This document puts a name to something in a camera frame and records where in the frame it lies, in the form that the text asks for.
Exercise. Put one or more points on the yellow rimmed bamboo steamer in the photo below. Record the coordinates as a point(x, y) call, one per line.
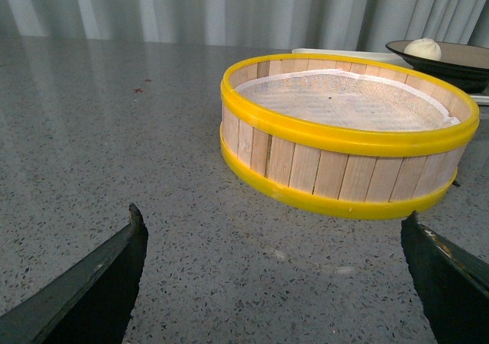
point(346, 172)

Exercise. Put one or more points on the white mesh steamer liner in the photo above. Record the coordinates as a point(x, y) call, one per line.
point(348, 100)

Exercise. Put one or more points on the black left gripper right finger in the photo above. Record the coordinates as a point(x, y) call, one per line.
point(451, 283)

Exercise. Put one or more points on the white steamed bun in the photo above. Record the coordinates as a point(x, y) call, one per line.
point(425, 48)

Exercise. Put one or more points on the white plastic tray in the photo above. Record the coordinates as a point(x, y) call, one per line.
point(381, 57)

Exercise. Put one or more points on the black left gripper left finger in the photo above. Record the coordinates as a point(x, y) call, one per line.
point(92, 301)

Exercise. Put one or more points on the grey pleated curtain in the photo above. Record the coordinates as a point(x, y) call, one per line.
point(283, 24)

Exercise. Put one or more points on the black rimmed beige plate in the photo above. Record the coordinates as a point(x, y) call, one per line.
point(461, 65)

